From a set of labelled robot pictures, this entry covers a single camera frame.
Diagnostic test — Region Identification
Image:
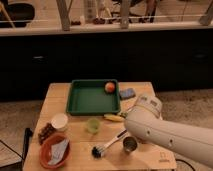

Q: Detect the black cable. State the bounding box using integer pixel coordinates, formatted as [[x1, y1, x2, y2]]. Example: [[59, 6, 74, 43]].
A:
[[175, 158, 197, 171]]

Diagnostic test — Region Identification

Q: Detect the metal cup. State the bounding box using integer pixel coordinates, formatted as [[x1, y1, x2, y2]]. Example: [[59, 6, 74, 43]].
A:
[[123, 136, 138, 154]]

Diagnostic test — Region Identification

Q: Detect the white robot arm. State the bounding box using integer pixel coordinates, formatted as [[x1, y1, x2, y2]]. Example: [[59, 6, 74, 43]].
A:
[[124, 94, 213, 168]]

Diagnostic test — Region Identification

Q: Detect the orange plate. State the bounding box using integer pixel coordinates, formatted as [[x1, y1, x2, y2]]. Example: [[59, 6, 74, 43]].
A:
[[39, 133, 70, 169]]

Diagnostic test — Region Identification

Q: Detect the blue sponge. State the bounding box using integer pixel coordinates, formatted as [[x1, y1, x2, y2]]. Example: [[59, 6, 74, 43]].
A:
[[119, 88, 136, 100]]

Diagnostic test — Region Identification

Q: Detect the orange ball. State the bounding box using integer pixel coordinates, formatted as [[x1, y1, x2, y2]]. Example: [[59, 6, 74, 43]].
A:
[[105, 82, 115, 93]]

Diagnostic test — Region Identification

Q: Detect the green translucent cup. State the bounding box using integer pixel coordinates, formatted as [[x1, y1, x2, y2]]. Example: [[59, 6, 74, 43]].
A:
[[86, 118, 100, 134]]

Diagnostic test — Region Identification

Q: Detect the green plastic tray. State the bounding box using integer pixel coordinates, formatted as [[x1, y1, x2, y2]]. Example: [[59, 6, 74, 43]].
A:
[[66, 79, 121, 116]]

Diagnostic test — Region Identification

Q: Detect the black office chair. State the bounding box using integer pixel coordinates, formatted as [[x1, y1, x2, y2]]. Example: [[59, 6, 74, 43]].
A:
[[0, 0, 35, 28]]

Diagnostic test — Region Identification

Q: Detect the crumpled white paper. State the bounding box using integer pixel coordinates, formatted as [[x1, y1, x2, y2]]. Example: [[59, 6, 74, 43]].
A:
[[48, 139, 69, 165]]

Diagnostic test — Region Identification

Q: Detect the green vegetable toy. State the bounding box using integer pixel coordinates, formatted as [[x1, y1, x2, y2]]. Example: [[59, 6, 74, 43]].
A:
[[118, 112, 128, 118]]

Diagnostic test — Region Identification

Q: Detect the brown grape bunch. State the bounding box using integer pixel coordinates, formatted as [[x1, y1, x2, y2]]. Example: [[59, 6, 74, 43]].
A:
[[38, 123, 55, 144]]

